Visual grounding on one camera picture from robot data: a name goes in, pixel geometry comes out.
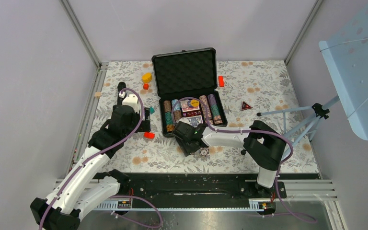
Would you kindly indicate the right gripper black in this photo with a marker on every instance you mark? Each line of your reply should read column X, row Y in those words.
column 186, row 150

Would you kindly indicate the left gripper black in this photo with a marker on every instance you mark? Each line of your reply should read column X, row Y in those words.
column 145, row 126

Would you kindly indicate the blue playing card deck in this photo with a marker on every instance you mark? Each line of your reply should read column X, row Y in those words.
column 194, row 120

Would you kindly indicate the poker chip with die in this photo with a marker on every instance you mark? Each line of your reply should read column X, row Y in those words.
column 204, row 152

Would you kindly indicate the clear plastic disc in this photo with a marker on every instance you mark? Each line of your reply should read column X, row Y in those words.
column 184, row 105

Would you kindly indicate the black poker chip case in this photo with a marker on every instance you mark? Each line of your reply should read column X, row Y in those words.
column 190, row 73

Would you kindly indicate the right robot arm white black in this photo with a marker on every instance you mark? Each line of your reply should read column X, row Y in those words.
column 260, row 141

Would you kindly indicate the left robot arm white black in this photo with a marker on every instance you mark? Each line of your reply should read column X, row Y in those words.
column 69, row 203

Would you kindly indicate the red rectangular block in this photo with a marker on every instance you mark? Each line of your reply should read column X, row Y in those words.
column 149, row 135

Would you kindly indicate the red playing card deck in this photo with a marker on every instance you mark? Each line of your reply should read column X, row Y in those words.
column 192, row 109

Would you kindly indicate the black microphone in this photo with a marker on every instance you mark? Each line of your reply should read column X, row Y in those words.
column 121, row 94

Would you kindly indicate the yellow dealer button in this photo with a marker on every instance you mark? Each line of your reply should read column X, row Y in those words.
column 194, row 103

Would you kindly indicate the purple chip stack far right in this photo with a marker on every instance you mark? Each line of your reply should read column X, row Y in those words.
column 217, row 119

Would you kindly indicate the brown chip stack far left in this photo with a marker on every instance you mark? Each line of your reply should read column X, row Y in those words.
column 167, row 107

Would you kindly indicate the yellow cylinder block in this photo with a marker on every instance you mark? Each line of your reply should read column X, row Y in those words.
column 147, row 77

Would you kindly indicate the red black triangle card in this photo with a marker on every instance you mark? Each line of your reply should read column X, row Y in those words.
column 245, row 106

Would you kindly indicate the red block beside case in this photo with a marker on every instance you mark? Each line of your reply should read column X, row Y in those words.
column 221, row 81

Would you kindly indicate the floral table mat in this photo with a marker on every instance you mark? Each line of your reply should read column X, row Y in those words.
column 264, row 85

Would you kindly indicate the light blue tripod stand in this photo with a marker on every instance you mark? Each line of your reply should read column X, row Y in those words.
column 310, row 124

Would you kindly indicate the light blue perforated panel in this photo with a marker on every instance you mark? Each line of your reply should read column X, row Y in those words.
column 346, row 56

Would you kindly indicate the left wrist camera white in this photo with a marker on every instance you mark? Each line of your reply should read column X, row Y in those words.
column 132, row 101

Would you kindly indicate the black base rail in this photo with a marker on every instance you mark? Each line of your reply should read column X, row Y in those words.
column 197, row 190

